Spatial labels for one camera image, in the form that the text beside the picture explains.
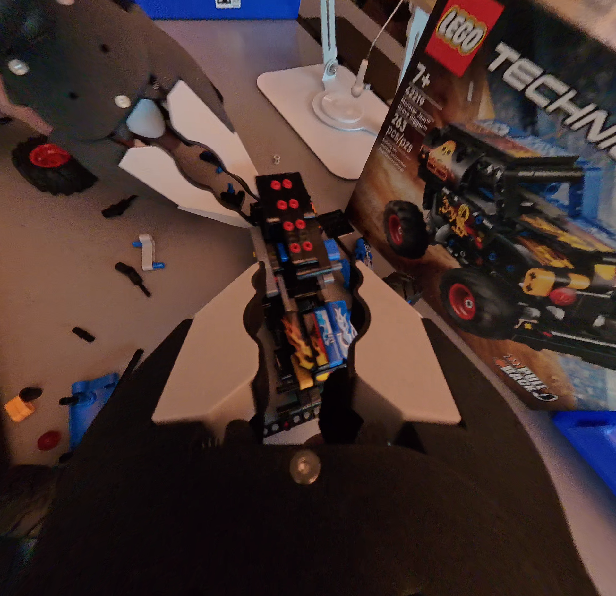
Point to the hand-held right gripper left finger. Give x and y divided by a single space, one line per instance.
207 370

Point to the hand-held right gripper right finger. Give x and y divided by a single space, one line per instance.
409 370

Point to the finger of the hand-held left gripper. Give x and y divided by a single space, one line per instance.
211 129
168 177

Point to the small connector with blue pin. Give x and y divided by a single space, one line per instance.
232 195

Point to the pale beam with blue pins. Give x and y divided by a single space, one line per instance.
147 252

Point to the toy truck chassis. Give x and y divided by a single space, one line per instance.
288 206

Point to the grey desk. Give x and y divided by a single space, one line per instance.
57 307

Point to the person's left hand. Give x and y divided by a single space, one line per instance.
21 112

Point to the black connector with coloured pins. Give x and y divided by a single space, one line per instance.
209 159

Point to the black pin with shaft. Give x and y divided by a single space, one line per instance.
118 207

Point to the white document stand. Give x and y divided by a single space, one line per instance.
298 105

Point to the black angled connector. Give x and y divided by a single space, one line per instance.
131 276

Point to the black wheel with red hub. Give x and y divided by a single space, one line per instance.
48 170

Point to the blue body panel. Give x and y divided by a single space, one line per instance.
91 423

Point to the black square plate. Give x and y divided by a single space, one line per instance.
337 223

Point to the red round piece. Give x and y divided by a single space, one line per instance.
49 440

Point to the orange block with black pin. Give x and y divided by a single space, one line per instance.
17 408

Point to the toy truck set box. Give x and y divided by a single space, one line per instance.
529 124

